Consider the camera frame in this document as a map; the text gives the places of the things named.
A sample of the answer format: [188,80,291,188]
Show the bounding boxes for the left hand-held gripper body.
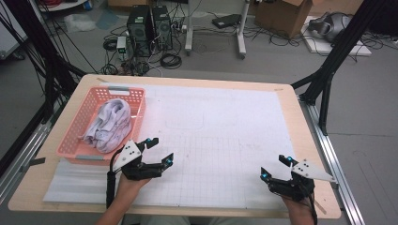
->
[112,140,164,182]

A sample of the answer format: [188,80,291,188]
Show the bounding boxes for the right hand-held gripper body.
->
[268,159,336,202]

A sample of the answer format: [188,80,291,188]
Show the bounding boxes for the lilac printed towel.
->
[82,98,133,154]

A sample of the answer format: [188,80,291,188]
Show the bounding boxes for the pink plastic basket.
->
[55,85,147,166]

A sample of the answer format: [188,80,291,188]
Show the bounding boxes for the person's right hand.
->
[281,195,317,220]

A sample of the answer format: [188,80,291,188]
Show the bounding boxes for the person's left hand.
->
[115,173,152,202]

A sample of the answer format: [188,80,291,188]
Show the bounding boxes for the tan tape strip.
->
[314,200,329,216]

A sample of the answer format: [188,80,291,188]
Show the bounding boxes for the white foam sheet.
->
[42,157,158,205]

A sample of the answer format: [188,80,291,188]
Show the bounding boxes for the person's grey trousers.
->
[139,215,284,225]

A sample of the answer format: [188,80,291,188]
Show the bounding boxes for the white grid mat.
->
[99,82,312,211]

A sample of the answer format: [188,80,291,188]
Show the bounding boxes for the small white device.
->
[115,36,128,61]

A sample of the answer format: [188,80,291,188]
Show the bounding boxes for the large black computer tower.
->
[126,4,155,58]

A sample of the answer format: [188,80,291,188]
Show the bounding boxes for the slim black computer tower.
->
[151,5,174,52]

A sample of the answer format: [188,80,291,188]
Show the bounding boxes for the white metal stand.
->
[184,0,252,60]

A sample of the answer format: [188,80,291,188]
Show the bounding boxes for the white floor board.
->
[300,15,374,58]

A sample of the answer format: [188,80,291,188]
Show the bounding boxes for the teal floor sheet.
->
[95,8,120,31]

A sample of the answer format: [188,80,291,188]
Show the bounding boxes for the clear plastic bag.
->
[64,13,97,33]

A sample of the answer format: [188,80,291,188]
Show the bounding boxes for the open cardboard box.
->
[253,0,314,39]

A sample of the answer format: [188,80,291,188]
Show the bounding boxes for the flat cardboard box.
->
[107,0,151,8]

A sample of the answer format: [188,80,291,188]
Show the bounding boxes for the black flat device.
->
[211,13,242,30]

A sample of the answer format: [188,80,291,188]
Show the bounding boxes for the grey rounded device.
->
[308,11,353,43]

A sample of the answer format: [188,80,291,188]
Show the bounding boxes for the white round table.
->
[37,0,89,13]

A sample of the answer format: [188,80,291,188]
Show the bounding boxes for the white cabinet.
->
[0,0,28,61]

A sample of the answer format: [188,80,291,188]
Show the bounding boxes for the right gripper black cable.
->
[308,192,319,225]

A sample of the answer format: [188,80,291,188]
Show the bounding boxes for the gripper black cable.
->
[105,148,126,210]
[308,192,319,225]

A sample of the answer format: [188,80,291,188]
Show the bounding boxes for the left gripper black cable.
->
[105,148,126,210]

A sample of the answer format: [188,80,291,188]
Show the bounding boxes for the aluminium rail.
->
[0,102,65,205]
[298,97,366,225]

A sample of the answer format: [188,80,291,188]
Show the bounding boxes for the coiled black cable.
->
[160,52,183,70]

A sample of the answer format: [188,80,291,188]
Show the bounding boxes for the grey metal bracket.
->
[20,157,47,173]

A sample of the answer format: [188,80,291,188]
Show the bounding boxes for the black metal frame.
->
[0,0,88,177]
[290,0,398,136]

